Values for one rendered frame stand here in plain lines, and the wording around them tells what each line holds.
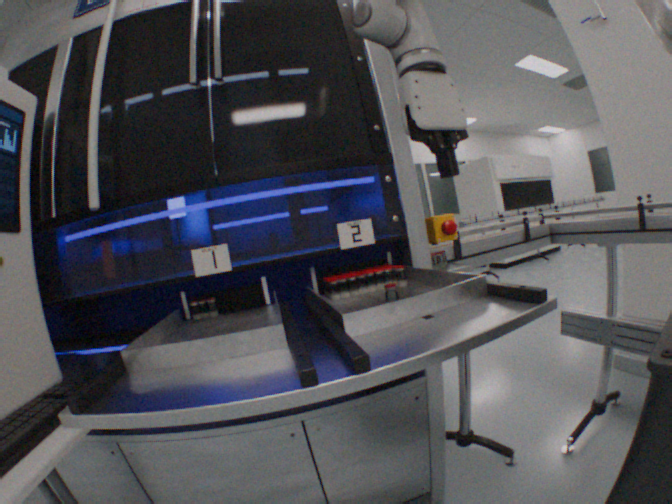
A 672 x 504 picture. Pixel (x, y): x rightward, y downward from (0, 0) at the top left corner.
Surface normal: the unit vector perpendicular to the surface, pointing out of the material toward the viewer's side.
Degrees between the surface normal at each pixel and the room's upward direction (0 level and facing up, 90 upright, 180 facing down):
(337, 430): 90
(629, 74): 90
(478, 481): 0
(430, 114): 95
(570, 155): 90
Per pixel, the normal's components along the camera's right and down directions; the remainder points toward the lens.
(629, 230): -0.96, 0.18
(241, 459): 0.23, 0.01
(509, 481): -0.18, -0.98
